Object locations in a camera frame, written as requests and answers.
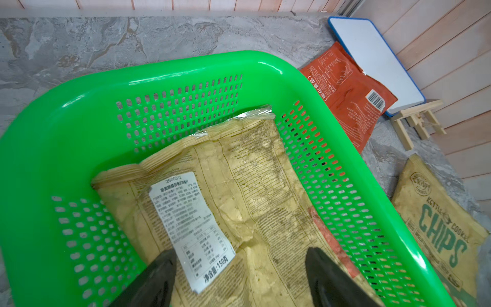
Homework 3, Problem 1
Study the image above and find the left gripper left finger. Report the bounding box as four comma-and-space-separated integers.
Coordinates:
109, 249, 177, 307

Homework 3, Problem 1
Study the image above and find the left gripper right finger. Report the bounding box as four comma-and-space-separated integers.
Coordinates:
305, 247, 380, 307

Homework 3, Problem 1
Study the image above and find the tan olive chips bag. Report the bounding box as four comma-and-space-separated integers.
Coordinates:
90, 106, 384, 307

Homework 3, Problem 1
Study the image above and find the tan kettle chips bag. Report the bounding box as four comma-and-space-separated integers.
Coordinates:
391, 154, 490, 306

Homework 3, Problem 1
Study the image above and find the red chips bag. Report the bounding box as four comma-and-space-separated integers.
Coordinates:
300, 42, 398, 153

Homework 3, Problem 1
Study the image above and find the green plastic basket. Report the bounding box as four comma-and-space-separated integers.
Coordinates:
1, 51, 453, 306

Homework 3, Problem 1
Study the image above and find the small wooden easel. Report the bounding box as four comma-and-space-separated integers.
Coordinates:
391, 100, 447, 151

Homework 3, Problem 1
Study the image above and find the blue framed whiteboard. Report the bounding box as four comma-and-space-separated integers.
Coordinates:
328, 17, 426, 116

